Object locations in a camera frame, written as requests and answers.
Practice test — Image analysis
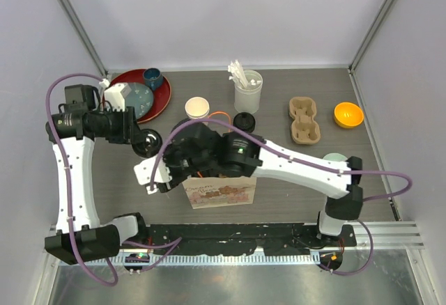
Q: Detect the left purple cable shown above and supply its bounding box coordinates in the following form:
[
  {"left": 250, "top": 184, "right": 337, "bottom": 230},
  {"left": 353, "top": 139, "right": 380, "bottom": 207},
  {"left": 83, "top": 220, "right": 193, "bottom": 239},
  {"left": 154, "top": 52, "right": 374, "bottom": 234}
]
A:
[{"left": 45, "top": 73, "right": 184, "bottom": 287}]

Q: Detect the orange plastic bowl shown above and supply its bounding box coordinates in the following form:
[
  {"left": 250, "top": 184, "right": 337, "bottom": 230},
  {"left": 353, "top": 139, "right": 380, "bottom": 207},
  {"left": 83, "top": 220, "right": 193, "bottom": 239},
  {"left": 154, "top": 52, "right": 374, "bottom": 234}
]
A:
[{"left": 334, "top": 102, "right": 364, "bottom": 129}]

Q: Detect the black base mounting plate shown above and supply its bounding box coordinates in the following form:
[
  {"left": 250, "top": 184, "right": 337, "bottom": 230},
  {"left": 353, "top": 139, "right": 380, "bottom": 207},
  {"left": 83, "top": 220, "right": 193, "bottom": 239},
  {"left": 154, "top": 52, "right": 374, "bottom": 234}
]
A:
[{"left": 107, "top": 221, "right": 358, "bottom": 256}]

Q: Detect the aluminium frame rail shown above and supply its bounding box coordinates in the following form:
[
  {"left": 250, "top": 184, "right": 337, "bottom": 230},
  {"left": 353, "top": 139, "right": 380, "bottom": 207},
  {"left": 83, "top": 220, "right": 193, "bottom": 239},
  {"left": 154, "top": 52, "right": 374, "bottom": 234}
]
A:
[{"left": 45, "top": 221, "right": 424, "bottom": 269}]

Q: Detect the printed kraft paper bag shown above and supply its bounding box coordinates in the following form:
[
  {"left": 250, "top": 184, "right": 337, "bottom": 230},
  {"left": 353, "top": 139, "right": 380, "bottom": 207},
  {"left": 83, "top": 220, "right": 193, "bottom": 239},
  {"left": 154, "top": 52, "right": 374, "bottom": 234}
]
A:
[{"left": 182, "top": 175, "right": 256, "bottom": 209}]

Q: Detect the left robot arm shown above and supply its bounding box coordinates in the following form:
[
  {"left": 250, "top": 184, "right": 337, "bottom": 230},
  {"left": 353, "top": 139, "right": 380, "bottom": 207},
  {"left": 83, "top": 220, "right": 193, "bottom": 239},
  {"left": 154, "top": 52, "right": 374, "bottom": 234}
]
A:
[{"left": 45, "top": 85, "right": 148, "bottom": 265}]

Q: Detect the white straws bundle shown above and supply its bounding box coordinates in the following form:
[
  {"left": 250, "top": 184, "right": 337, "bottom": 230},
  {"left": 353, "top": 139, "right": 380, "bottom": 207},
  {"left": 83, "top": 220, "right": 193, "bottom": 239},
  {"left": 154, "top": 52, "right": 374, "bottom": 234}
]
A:
[{"left": 227, "top": 60, "right": 263, "bottom": 91}]

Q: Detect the blue-grey ceramic plate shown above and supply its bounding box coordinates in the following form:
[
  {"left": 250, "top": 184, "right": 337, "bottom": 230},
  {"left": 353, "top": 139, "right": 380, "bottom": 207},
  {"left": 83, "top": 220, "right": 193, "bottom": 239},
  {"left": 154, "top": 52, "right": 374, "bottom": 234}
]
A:
[{"left": 125, "top": 83, "right": 154, "bottom": 120}]

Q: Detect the brown pulp cup carrier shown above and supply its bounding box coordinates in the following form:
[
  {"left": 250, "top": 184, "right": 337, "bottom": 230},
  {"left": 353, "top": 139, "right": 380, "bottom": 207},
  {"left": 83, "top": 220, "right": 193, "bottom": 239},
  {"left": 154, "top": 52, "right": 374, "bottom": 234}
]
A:
[{"left": 289, "top": 97, "right": 321, "bottom": 145}]

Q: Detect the white cylindrical straw holder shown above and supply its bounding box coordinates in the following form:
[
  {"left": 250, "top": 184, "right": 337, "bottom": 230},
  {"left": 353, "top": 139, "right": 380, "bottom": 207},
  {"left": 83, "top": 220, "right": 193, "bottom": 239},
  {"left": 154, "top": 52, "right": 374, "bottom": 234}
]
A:
[{"left": 234, "top": 70, "right": 263, "bottom": 114}]

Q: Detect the pale green ceramic bowl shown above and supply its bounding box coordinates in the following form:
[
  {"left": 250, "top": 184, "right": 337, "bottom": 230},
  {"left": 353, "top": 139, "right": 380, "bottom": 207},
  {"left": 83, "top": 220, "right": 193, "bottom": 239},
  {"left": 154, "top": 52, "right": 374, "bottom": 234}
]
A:
[{"left": 323, "top": 152, "right": 348, "bottom": 162}]

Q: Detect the black cup lid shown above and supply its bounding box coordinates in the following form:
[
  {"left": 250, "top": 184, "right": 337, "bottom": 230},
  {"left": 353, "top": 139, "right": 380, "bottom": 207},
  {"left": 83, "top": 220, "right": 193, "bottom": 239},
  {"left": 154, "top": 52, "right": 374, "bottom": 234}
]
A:
[{"left": 132, "top": 129, "right": 162, "bottom": 159}]

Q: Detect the stack of white paper cups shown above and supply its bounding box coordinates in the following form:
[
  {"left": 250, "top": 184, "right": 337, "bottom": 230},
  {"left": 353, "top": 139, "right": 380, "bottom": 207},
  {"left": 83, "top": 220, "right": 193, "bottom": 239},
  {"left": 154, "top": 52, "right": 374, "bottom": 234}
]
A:
[{"left": 185, "top": 97, "right": 210, "bottom": 120}]

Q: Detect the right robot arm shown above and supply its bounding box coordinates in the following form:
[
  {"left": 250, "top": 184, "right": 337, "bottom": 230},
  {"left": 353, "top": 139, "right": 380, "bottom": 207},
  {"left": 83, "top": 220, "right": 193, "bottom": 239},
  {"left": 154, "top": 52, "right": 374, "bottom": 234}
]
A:
[{"left": 162, "top": 120, "right": 363, "bottom": 246}]

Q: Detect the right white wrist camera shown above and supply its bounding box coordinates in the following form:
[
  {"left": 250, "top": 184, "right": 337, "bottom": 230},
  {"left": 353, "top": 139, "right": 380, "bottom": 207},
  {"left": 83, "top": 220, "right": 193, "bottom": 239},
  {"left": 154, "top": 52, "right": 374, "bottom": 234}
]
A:
[{"left": 133, "top": 156, "right": 172, "bottom": 195}]

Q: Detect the dark blue ceramic mug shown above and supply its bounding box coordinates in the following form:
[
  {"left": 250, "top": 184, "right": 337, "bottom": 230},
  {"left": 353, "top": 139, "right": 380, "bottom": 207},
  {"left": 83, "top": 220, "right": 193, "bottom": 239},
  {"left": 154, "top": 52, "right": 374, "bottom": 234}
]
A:
[{"left": 143, "top": 68, "right": 164, "bottom": 91}]

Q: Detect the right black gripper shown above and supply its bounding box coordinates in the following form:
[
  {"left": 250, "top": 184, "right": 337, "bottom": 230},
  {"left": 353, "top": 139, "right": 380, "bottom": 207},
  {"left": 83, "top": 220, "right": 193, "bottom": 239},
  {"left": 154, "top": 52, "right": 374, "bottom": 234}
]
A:
[{"left": 148, "top": 142, "right": 215, "bottom": 191}]

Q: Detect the stack of black cup lids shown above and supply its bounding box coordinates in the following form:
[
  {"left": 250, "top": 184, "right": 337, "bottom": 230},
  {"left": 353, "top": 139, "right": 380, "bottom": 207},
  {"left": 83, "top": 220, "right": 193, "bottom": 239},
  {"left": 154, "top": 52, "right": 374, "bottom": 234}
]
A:
[{"left": 233, "top": 112, "right": 256, "bottom": 133}]

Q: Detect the red round tray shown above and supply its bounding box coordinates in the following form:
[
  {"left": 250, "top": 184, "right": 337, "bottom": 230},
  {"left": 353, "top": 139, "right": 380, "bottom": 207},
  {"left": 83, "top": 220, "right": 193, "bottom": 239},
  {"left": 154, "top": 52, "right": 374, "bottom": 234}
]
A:
[{"left": 111, "top": 69, "right": 171, "bottom": 124}]

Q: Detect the white paper cup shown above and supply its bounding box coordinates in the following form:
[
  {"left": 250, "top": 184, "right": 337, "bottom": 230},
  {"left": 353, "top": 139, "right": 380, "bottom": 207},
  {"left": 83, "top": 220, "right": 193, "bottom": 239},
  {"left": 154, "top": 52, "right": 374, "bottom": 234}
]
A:
[{"left": 132, "top": 135, "right": 151, "bottom": 158}]

